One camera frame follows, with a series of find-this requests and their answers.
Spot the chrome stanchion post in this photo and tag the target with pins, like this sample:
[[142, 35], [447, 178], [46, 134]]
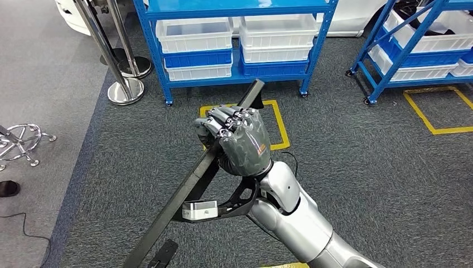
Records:
[[138, 66], [125, 92]]

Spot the blue metal shelf rack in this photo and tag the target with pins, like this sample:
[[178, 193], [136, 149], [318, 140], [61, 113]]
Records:
[[236, 5]]

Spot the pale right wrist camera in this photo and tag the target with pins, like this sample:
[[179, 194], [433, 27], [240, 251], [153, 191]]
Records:
[[199, 211]]

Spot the black shoe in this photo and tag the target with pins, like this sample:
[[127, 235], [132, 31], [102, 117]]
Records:
[[9, 188]]

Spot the white car red stripe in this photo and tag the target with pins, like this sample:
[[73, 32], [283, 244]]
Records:
[[351, 18]]

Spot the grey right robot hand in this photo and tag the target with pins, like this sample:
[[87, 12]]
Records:
[[244, 148]]

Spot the dark round stanchion base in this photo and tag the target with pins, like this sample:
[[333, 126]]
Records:
[[119, 53]]

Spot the blue wheeled shelf rack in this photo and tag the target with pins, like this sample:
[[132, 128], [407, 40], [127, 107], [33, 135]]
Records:
[[407, 48]]

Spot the black camera bracket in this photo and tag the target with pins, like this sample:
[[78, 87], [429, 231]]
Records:
[[240, 201]]

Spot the black plastic plate holder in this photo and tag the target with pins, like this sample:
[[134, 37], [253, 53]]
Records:
[[166, 211]]

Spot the yellow floor tape square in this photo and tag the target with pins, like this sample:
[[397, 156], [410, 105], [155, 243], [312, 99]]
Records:
[[417, 111], [284, 266]]

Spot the black curved plastic trim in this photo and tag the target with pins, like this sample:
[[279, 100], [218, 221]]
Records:
[[406, 11]]

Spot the blue plastic bin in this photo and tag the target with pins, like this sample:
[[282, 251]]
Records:
[[273, 69]]

